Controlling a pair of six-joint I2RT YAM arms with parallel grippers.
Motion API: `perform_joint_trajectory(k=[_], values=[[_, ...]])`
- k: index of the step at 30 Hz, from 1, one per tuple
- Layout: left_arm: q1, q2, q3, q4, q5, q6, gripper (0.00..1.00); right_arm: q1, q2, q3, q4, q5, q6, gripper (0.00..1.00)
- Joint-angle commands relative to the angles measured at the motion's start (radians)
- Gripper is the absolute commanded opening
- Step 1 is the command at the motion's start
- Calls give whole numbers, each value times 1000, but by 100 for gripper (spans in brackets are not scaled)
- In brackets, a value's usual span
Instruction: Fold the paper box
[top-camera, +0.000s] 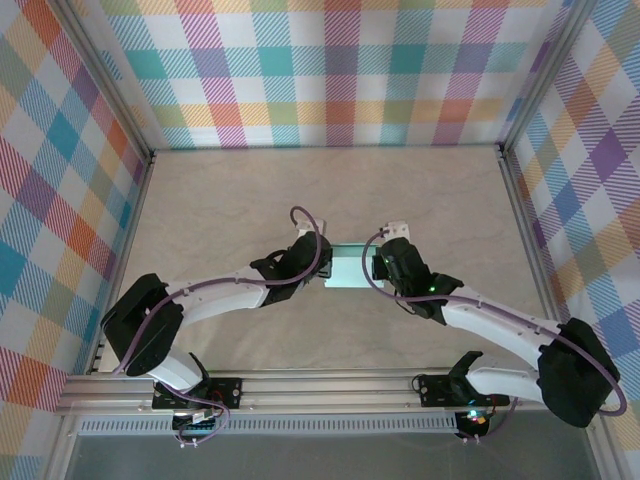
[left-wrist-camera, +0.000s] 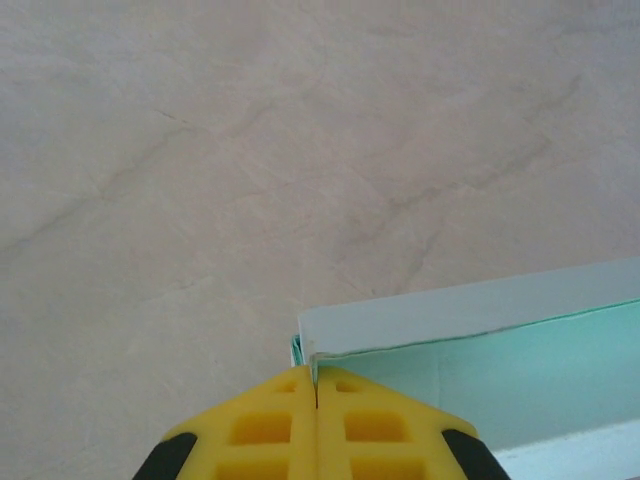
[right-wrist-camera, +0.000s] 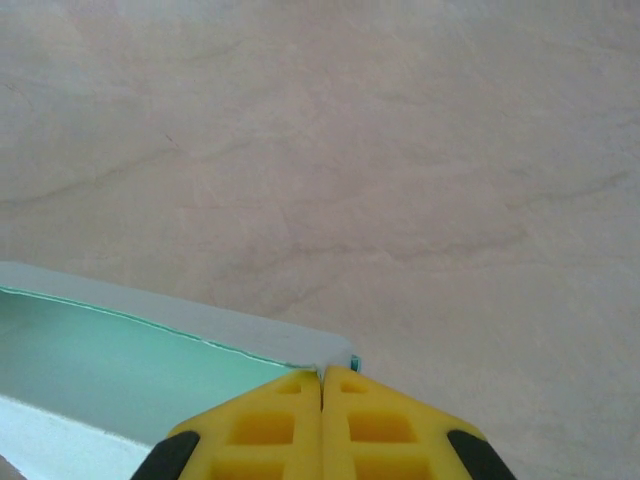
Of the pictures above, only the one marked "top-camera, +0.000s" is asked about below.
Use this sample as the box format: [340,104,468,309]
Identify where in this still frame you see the light blue paper box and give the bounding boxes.
[323,242,387,291]

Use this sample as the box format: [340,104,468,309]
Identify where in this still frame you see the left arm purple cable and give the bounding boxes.
[112,205,334,449]

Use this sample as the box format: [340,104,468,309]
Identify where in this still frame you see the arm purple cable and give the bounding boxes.
[112,205,334,449]
[362,227,629,444]

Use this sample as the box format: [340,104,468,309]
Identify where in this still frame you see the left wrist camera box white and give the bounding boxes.
[293,218,329,246]

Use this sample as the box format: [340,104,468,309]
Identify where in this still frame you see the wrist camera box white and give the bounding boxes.
[293,218,329,246]
[380,220,412,244]

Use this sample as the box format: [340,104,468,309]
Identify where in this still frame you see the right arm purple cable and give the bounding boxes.
[362,227,629,444]

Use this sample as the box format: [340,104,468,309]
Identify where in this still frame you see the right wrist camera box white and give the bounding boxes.
[380,220,412,244]

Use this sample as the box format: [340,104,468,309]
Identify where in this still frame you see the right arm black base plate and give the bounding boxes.
[417,373,511,407]

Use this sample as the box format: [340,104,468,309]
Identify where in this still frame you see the long aluminium mounting rail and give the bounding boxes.
[54,368,609,416]

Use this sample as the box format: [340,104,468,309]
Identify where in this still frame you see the aluminium table side rail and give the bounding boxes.
[87,152,156,376]
[497,144,574,369]

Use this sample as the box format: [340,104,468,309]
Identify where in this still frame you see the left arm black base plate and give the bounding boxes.
[151,377,244,412]

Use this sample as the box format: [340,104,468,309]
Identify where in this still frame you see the grey slotted cable duct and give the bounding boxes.
[77,417,460,436]

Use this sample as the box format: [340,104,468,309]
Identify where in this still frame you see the aluminium frame post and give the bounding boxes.
[497,0,591,151]
[44,413,81,480]
[59,0,156,161]
[582,412,619,480]

